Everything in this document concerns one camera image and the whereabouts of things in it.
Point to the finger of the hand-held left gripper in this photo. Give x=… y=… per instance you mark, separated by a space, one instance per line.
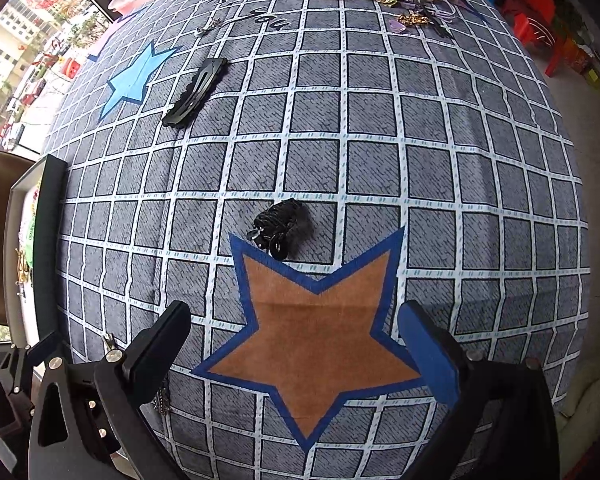
x=25 y=365

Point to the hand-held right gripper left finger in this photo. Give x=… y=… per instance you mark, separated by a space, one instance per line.
x=155 y=355

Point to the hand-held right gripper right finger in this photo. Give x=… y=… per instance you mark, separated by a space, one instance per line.
x=430 y=355

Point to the black framed jewelry box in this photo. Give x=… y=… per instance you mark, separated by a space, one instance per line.
x=50 y=240

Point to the small black claw clip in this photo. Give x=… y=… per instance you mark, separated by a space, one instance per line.
x=277 y=230

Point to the silver metal hair clip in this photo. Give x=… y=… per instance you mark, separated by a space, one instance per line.
x=161 y=402

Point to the grey checked star tablecloth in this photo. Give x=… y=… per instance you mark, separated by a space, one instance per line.
x=380 y=160

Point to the long black hair clip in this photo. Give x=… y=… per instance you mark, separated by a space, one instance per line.
x=195 y=92

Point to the small silver pendant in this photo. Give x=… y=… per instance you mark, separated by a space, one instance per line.
x=207 y=27

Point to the pile of red gift boxes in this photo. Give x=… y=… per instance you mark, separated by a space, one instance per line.
x=587 y=60

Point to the red plastic chair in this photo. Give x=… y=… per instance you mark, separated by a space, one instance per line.
x=535 y=17

